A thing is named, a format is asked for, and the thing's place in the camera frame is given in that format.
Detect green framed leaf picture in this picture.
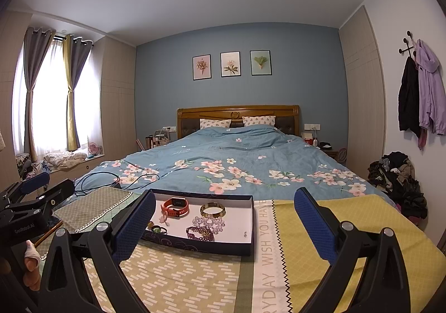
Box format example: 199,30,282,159
250,50,271,76

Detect black wall coat hook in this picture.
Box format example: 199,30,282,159
399,31,419,56

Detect purple bead bracelet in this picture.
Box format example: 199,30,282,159
186,226,215,242

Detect white floral cloth bundle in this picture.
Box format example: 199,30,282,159
43,151,87,170

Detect clear crystal bead bracelet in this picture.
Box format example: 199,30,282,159
191,215,226,232

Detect amber bangle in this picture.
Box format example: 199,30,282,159
200,203,225,219

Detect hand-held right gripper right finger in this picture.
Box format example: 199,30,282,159
293,187,412,313

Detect wooden rail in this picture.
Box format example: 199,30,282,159
35,222,64,247

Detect purple jacket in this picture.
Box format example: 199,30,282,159
415,39,446,136

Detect cream framed flower picture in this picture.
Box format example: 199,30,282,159
220,51,242,77

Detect white patterned pillow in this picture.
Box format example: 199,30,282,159
200,118,232,130
242,116,277,127

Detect blue floral duvet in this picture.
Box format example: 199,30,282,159
75,126,396,207

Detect yellow grey curtain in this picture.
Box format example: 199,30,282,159
63,34,94,152

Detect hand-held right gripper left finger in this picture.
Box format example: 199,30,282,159
40,190,157,313

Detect colourful clothes heap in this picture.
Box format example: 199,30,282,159
16,153,51,177

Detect pile of dark clothes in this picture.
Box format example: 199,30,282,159
367,151,428,219

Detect black jacket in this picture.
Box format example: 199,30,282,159
398,57,422,139

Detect person's left hand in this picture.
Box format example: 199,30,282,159
21,241,42,291

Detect three framed flower pictures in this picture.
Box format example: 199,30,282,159
193,54,212,81

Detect beige wardrobe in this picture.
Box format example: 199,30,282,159
339,5,387,181
99,36,136,160

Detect orange smartwatch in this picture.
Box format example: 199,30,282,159
160,197,190,218

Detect dark blue shallow box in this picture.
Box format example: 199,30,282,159
139,188,255,257

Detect black cable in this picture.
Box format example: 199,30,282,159
75,172,161,195

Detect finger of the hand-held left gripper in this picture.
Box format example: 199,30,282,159
0,172,50,207
7,179,75,221

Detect wooden bed headboard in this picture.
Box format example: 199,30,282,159
176,105,301,141

